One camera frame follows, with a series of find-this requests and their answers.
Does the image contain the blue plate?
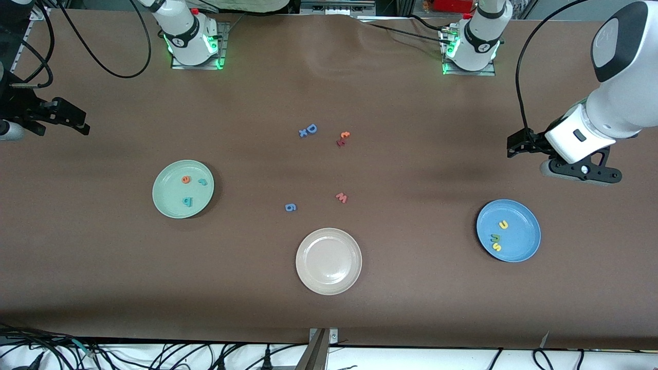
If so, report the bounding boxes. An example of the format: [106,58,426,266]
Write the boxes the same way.
[476,199,542,263]

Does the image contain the light green plate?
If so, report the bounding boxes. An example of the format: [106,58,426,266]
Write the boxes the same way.
[152,159,215,219]

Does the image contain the red box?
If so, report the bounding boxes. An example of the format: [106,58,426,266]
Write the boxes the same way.
[433,0,473,13]

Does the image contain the brown table cover sheet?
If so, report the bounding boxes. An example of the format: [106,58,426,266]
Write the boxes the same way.
[0,9,658,351]

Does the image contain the beige plate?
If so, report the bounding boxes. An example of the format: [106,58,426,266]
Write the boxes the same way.
[295,228,363,296]

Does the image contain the grey metal device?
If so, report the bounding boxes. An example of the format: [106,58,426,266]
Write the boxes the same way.
[301,0,376,16]

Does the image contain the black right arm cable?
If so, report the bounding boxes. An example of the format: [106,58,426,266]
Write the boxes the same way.
[10,0,153,88]

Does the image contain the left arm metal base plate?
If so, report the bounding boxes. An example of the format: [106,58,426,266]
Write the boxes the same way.
[441,27,497,77]

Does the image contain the short black table cable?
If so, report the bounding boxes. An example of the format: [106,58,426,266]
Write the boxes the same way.
[408,14,453,32]

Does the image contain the long black table cable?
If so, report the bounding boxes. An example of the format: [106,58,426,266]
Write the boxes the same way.
[357,20,450,42]

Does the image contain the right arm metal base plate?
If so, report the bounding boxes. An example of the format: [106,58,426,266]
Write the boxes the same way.
[171,21,227,70]

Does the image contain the aluminium table edge bracket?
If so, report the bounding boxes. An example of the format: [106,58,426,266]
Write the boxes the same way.
[296,328,339,370]

